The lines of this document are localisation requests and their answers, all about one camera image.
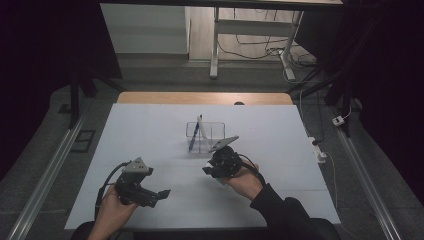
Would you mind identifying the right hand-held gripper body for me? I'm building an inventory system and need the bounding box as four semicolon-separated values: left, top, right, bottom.
206;135;244;179

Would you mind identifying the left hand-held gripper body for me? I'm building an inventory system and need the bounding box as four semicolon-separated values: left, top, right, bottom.
114;157;159;208

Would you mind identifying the clear plastic pen organizer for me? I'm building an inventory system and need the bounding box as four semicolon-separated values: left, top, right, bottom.
185;121;226;155

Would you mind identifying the blue pen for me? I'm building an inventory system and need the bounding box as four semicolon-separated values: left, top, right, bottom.
188;121;201;153

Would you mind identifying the person's right hand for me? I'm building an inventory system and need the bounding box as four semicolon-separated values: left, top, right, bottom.
222;161;264;202

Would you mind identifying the person's left hand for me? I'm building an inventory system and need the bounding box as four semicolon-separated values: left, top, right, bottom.
87;191;139;240

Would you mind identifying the white table cover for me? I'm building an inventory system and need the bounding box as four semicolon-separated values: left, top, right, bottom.
64;103;341;230

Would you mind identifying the white power strip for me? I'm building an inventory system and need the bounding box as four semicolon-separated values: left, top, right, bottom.
308;136;327;164

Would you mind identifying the black stand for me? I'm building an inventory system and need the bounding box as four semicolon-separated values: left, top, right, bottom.
286;66;354;138
68;63;126;129

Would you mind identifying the white panel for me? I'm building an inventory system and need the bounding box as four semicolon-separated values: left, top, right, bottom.
100;3;191;55

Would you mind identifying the dark curtain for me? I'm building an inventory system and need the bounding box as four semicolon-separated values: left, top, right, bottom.
296;0;424;201
0;0;123;181

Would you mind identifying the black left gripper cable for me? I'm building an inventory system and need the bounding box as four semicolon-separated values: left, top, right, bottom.
94;161;133;218

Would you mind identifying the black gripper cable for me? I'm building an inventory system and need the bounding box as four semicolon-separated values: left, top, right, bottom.
238;153;268;188
94;161;133;218

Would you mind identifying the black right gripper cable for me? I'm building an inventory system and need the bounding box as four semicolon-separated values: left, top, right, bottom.
238;153;268;188

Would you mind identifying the aluminium rail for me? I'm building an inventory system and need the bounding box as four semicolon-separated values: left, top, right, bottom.
336;128;403;240
6;113;88;240

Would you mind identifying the white power strip cable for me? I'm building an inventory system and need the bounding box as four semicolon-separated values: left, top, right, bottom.
324;151;339;204

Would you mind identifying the black floor cable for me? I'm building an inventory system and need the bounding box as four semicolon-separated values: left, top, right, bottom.
218;8;318;68

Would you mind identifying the white desk frame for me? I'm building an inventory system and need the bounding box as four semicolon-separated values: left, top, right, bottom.
209;6;305;82

